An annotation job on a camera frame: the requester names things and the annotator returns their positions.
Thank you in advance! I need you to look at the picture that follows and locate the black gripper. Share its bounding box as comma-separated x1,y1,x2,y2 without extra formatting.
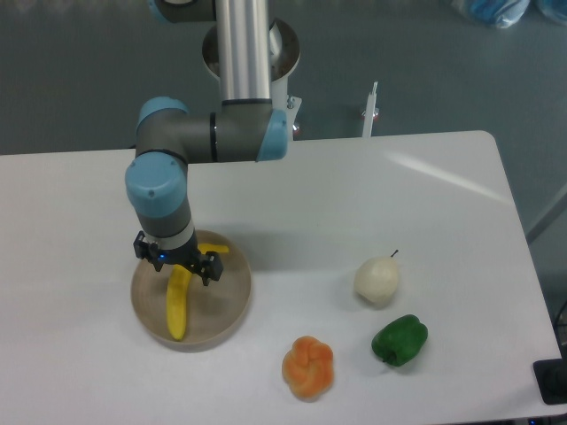
133,230,221,286

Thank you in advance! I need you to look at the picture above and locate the yellow banana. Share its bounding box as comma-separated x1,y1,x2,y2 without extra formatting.
165,242,231,342

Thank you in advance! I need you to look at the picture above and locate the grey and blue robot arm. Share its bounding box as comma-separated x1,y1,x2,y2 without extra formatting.
125,1,288,285

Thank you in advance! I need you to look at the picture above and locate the beige round plate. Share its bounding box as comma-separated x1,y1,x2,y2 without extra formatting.
130,230,252,352

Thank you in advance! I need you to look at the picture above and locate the orange knotted bread roll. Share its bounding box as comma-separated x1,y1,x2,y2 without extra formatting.
282,336,335,400

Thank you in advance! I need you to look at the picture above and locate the white pear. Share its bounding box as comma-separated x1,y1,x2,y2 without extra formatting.
353,250,400,307

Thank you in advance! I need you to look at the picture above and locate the green bell pepper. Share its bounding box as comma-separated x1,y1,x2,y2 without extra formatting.
371,314,429,367

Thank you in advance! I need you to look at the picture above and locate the black device at table edge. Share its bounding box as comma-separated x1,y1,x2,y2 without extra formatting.
532,359,566,406

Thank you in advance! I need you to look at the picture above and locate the blue plastic bag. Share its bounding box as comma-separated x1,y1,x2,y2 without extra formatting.
451,0,567,31

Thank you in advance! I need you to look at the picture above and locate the white upright post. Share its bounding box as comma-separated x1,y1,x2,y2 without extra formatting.
361,81,379,139

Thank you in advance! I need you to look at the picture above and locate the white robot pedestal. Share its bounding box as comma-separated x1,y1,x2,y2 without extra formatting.
202,18,302,142

